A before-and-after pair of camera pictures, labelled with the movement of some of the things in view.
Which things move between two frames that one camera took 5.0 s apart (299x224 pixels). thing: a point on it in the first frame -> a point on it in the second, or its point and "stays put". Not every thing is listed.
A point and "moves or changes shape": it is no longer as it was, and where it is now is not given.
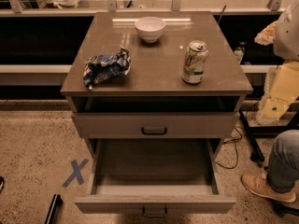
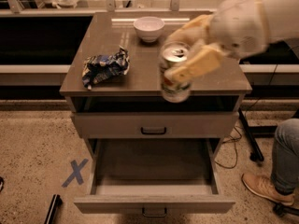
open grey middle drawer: [155, 176] stays put
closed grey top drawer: [156, 125] stays put
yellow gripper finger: [266, 35] -> [194, 32]
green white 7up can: [194, 62] moves or changes shape
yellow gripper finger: [282, 89] -> [206, 61]
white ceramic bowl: [149, 28] stays put
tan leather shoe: [258, 184] stays put
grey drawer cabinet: [158, 94] stays put
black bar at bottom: [57, 202] stays put
